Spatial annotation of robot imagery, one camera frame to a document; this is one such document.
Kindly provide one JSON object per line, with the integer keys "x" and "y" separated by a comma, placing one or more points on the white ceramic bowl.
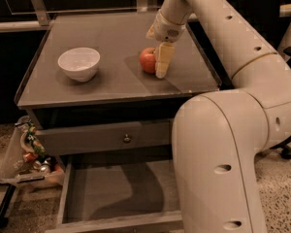
{"x": 79, "y": 64}

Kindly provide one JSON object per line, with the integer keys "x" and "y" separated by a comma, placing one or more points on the black office chair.
{"x": 263, "y": 15}

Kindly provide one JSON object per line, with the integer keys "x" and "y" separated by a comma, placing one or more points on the grey drawer cabinet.
{"x": 120, "y": 91}

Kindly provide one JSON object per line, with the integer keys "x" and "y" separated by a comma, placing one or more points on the metal railing with glass panel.
{"x": 31, "y": 15}

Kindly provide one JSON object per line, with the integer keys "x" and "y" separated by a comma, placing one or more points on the open grey middle drawer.
{"x": 119, "y": 194}

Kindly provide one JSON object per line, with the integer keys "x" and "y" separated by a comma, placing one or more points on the black cart leg with wheel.
{"x": 5, "y": 205}

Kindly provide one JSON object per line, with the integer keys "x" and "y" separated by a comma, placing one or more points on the closed grey top drawer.
{"x": 103, "y": 137}

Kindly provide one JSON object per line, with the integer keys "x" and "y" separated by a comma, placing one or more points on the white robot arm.
{"x": 216, "y": 135}

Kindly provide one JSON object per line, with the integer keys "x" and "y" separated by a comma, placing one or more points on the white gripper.
{"x": 166, "y": 30}

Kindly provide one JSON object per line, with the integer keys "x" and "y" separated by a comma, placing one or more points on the red apple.
{"x": 148, "y": 60}

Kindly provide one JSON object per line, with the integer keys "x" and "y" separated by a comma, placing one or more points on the round metal drawer knob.
{"x": 127, "y": 138}

